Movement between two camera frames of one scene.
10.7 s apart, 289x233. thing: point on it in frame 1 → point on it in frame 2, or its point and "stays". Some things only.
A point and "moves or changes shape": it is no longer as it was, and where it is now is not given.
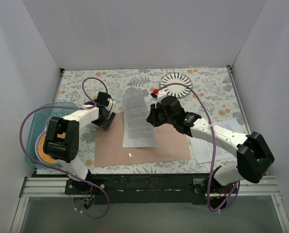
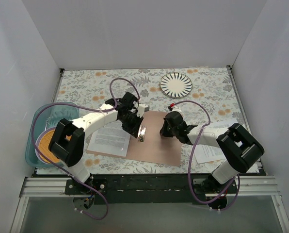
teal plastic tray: [41, 115] stays
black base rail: [138, 188] stays
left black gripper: [107, 120] → [132, 125]
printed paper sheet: [202, 150] stays
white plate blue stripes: [176, 90] stays
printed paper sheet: [138, 130] moves or changes shape
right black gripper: [155, 117] → [166, 128]
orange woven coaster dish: [40, 150] stays
